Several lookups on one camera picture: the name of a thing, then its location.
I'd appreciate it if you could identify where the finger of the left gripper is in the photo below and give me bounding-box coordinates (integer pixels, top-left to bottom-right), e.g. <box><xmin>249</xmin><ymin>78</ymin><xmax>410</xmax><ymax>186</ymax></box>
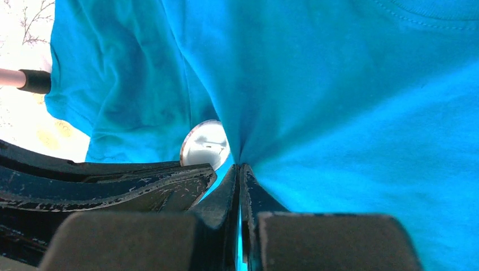
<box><xmin>1</xmin><ymin>141</ymin><xmax>217</xmax><ymax>266</ymax></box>

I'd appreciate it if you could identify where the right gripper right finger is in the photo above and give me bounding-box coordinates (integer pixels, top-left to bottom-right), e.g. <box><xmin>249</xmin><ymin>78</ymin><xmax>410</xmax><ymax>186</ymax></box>
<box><xmin>239</xmin><ymin>164</ymin><xmax>423</xmax><ymax>270</ymax></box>

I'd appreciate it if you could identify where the blue t-shirt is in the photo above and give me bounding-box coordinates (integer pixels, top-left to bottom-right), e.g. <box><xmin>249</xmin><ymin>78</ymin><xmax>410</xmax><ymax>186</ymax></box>
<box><xmin>45</xmin><ymin>1</ymin><xmax>478</xmax><ymax>270</ymax></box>

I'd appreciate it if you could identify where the floral patterned table mat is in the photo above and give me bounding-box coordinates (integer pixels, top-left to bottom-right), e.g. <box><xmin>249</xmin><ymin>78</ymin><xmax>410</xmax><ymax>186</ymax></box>
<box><xmin>1</xmin><ymin>1</ymin><xmax>90</xmax><ymax>162</ymax></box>

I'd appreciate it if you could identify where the round white pin badge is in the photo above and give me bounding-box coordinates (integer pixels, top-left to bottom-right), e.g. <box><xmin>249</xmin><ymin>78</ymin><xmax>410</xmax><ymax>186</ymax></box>
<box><xmin>180</xmin><ymin>120</ymin><xmax>230</xmax><ymax>171</ymax></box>

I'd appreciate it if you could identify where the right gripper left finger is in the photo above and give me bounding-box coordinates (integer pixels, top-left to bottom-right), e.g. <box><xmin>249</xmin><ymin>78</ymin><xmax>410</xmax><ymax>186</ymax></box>
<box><xmin>39</xmin><ymin>165</ymin><xmax>240</xmax><ymax>270</ymax></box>

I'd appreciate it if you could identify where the pink music stand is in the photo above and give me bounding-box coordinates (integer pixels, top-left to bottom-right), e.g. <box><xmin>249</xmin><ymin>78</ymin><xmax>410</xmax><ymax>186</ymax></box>
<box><xmin>1</xmin><ymin>68</ymin><xmax>51</xmax><ymax>94</ymax></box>

